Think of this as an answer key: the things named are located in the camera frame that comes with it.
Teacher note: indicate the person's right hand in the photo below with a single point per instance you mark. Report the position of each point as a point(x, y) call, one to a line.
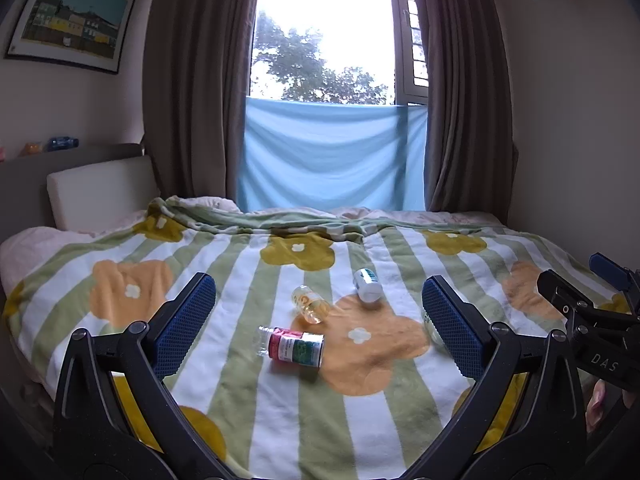
point(596, 405)

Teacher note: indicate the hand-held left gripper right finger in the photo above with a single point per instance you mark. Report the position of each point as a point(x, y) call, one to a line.
point(452, 332)

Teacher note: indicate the tree outside window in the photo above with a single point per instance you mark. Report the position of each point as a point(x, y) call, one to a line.
point(310, 60)

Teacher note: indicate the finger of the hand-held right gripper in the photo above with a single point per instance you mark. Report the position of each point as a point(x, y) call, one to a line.
point(607, 265)
point(560, 295)

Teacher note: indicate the white cup teal label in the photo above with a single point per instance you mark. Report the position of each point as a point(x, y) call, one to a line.
point(367, 284)

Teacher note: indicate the white headboard cushion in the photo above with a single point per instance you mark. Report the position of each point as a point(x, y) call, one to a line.
point(100, 190)

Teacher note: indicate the striped floral blanket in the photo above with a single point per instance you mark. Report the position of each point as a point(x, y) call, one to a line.
point(240, 270)

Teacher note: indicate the clear cup red green label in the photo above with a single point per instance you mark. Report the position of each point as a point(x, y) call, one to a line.
point(292, 348)

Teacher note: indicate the open window sash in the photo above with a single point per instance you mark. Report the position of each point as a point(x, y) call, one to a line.
point(412, 35)

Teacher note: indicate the small clear yellow bottle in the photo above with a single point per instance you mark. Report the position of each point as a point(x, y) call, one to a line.
point(310, 302)

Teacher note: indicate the orange toy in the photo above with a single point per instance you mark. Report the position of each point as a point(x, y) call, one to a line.
point(32, 149)

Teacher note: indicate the blue plastic bottle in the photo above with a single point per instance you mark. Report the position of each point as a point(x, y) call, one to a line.
point(62, 143)

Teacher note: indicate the grey headboard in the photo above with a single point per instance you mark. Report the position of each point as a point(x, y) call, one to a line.
point(25, 175)

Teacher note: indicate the light blue cloth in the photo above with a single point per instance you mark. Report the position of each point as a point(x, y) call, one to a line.
point(325, 155)

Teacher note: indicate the brown curtain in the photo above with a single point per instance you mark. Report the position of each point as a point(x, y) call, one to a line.
point(465, 100)
point(195, 85)

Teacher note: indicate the framed picture of houses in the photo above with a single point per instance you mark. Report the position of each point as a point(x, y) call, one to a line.
point(75, 15)

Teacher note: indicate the clear plastic cup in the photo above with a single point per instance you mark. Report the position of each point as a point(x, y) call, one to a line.
point(430, 329)

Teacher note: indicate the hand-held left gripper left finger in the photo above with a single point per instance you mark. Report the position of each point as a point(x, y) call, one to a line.
point(186, 322)

